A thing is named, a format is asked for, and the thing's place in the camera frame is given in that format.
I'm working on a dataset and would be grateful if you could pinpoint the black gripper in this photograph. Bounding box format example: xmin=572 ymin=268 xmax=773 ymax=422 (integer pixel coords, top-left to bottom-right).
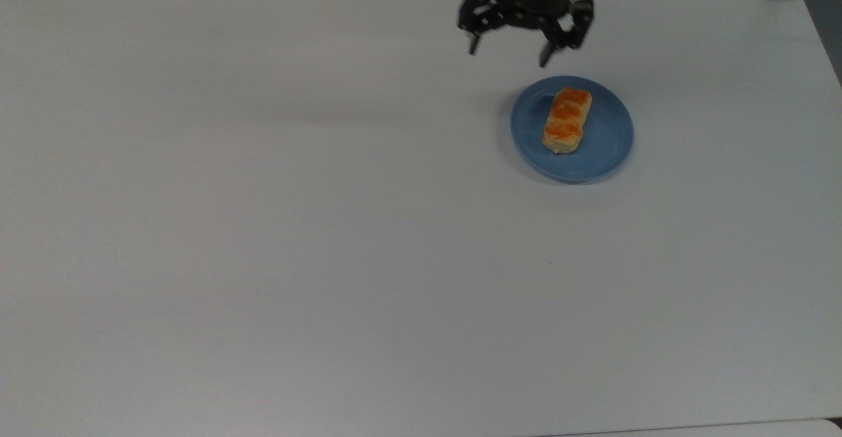
xmin=458 ymin=0 xmax=595 ymax=68

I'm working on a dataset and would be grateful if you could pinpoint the orange-topped bread loaf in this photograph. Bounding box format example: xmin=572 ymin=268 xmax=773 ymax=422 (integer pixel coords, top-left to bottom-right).
xmin=541 ymin=87 xmax=593 ymax=155

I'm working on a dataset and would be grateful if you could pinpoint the blue round plate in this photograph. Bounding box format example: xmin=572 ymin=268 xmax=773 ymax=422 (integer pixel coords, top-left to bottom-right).
xmin=510 ymin=75 xmax=634 ymax=184

